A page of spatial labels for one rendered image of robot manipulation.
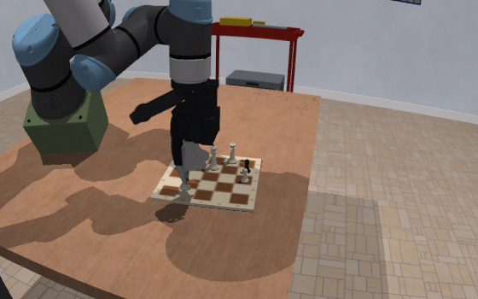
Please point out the white pawn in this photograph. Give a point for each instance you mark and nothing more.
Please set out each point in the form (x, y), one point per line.
(244, 179)

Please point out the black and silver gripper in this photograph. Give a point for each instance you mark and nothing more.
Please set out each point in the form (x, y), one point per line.
(197, 117)

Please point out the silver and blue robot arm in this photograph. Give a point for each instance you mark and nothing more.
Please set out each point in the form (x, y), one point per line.
(43, 49)

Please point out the brown and cream chessboard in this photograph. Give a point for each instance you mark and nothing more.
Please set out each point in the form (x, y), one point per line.
(221, 188)

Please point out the white queen chess piece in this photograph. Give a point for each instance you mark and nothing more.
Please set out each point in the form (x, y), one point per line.
(232, 159)

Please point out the white chess king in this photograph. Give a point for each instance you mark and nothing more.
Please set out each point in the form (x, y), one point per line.
(213, 166)

